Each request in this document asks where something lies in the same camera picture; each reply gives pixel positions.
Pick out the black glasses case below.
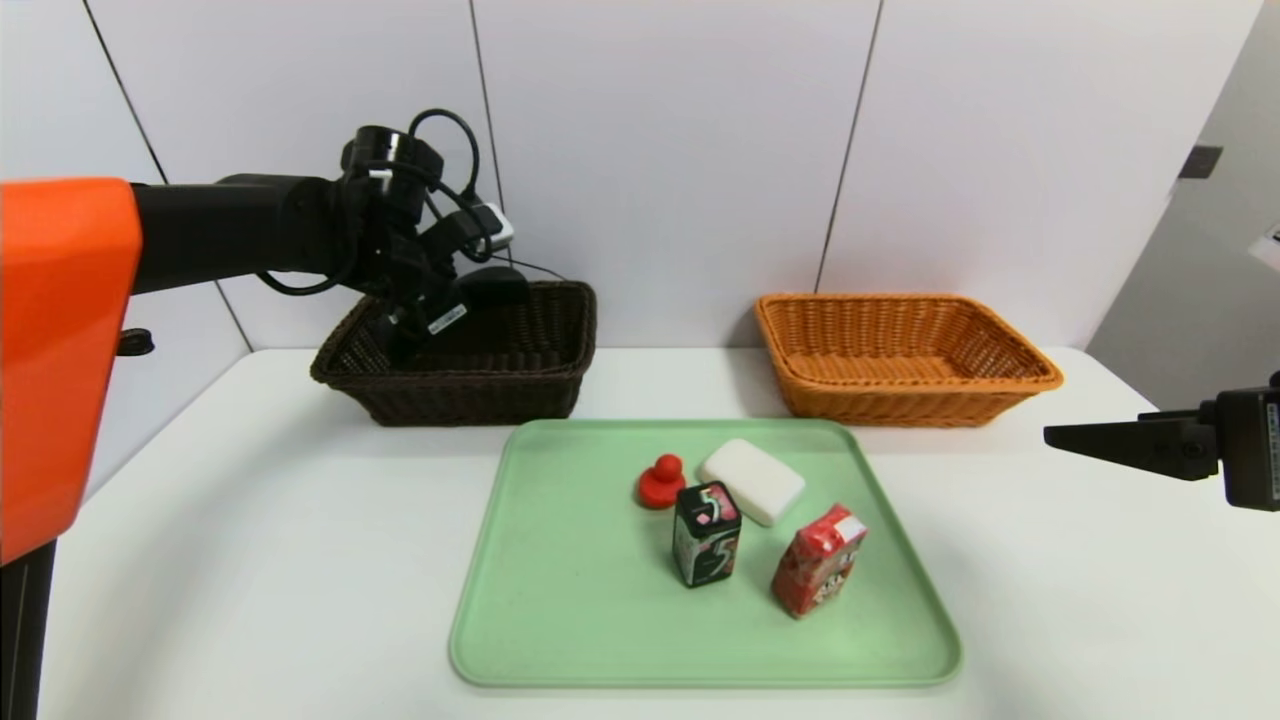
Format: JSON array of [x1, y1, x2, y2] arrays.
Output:
[[455, 265, 533, 313]]

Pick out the red snack packet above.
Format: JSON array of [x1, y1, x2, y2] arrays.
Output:
[[770, 503, 869, 620]]

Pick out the white soap bar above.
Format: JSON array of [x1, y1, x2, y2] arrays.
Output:
[[697, 438, 807, 528]]

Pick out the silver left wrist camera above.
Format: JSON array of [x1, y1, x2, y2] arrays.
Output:
[[465, 200, 516, 251]]

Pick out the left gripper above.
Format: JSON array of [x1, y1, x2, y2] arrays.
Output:
[[371, 263, 469, 368]]

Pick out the light green plastic tray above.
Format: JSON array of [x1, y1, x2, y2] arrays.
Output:
[[448, 418, 963, 688]]

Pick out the dark brown wicker basket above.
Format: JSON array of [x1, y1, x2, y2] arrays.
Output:
[[310, 280, 599, 428]]

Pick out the small red rubber toy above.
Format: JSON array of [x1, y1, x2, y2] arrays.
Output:
[[638, 453, 687, 510]]

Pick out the orange wicker basket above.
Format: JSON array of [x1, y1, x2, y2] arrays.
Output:
[[753, 293, 1064, 429]]

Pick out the black gum box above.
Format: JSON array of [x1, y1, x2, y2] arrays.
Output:
[[672, 480, 743, 589]]

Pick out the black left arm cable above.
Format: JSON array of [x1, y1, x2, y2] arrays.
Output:
[[255, 108, 561, 301]]

